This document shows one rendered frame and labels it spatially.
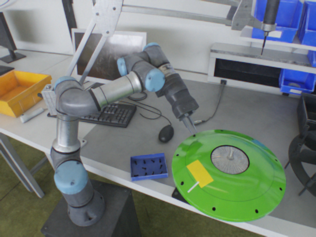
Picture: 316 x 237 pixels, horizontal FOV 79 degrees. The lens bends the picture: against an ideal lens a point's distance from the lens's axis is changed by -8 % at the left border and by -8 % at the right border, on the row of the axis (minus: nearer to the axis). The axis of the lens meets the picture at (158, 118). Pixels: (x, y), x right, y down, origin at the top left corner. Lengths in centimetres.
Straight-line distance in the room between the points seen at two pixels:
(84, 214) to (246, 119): 79
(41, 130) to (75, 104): 58
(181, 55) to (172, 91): 85
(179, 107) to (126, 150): 33
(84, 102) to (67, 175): 22
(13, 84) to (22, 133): 57
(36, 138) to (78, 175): 48
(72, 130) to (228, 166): 46
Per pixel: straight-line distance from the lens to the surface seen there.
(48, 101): 79
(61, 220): 81
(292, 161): 81
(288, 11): 130
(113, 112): 102
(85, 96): 53
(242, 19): 70
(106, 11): 63
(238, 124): 100
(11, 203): 217
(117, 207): 78
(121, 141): 89
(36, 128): 113
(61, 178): 64
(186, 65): 147
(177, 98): 63
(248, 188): 55
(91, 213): 73
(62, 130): 66
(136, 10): 63
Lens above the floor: 152
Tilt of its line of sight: 38 degrees down
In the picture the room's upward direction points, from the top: 3 degrees counter-clockwise
